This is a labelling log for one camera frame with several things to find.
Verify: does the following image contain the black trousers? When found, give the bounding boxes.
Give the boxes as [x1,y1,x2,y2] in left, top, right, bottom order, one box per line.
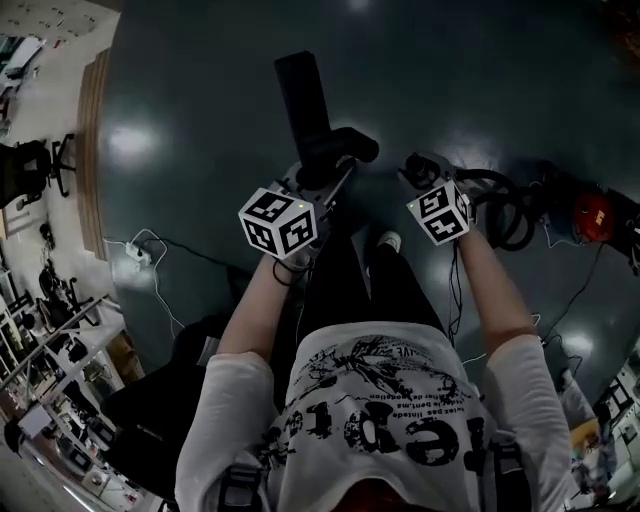
[297,219,447,346]

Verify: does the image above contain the printed cardboard box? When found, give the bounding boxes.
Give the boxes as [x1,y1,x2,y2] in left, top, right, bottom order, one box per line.
[607,0,640,69]

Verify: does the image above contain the white power strip left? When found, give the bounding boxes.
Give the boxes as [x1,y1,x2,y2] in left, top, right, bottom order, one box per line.
[102,228,187,341]

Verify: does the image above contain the black device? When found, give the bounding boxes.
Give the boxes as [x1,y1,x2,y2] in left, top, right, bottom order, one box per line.
[607,187,640,277]

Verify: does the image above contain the person's left forearm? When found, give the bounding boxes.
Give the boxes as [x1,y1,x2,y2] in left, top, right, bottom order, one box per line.
[215,255,307,359]

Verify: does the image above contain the black elastic wristband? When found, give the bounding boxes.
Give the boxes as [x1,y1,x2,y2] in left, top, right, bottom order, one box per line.
[271,258,301,288]

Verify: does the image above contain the grey harness strap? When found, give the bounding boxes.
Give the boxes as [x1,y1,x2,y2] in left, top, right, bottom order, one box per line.
[492,437,532,512]
[218,463,264,512]

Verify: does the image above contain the red vacuum cleaner body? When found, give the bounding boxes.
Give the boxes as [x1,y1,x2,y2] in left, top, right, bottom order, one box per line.
[545,180,617,247]

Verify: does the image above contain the black vacuum hose and wand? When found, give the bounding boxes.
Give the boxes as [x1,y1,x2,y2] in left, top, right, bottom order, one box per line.
[455,167,540,252]

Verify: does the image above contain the yellow wooden table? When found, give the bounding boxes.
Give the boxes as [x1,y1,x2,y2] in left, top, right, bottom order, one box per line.
[568,418,609,459]

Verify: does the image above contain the large black chair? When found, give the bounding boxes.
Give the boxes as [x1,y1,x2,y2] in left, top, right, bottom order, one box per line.
[102,313,284,504]

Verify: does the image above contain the white power strip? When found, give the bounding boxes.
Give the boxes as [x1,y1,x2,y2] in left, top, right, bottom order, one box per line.
[102,228,187,341]
[124,240,152,266]

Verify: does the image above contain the white metal shelf rack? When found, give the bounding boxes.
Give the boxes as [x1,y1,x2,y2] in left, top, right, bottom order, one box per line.
[0,294,151,512]

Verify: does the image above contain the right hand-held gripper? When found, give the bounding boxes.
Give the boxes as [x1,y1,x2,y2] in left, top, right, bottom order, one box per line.
[397,153,476,248]

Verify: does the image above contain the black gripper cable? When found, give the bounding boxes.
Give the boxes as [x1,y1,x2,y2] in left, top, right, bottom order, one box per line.
[447,243,464,349]

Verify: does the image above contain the white printed T-shirt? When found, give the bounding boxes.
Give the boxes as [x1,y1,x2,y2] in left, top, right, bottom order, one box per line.
[173,321,584,512]

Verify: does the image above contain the person's right forearm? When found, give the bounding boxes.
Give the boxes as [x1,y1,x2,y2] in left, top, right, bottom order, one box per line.
[455,230,540,362]

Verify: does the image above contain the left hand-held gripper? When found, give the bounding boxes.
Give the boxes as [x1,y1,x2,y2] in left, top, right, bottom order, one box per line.
[238,155,358,261]

